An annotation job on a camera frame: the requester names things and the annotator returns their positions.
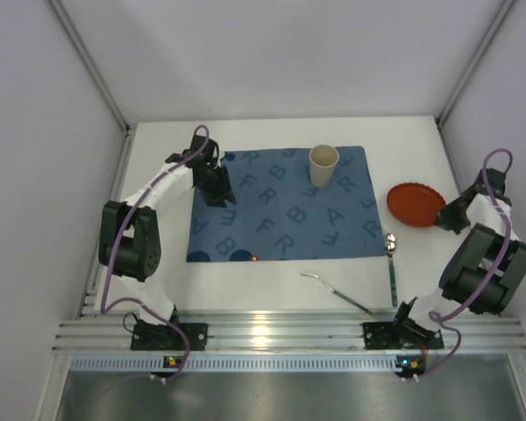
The beige plastic cup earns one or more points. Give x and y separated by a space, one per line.
323 160

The right aluminium frame post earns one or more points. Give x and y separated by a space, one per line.
481 50

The aluminium mounting rail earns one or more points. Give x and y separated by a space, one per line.
341 331

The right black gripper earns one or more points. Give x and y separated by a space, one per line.
448 217

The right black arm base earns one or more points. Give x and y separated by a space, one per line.
392 336

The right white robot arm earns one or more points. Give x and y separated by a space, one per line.
487 268

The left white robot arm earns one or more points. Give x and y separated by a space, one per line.
129 242

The red plastic plate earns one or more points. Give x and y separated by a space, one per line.
415 204

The aluminium frame post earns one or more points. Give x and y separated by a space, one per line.
481 50
68 26

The metal spoon green handle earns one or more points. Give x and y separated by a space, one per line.
390 247

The left aluminium frame post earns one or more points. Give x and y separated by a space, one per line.
68 26

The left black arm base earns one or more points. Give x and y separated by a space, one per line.
148 337

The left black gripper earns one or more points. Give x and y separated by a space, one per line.
217 192

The slotted grey cable duct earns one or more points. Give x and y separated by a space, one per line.
212 363

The blue letter-print cloth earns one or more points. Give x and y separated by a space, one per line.
280 215

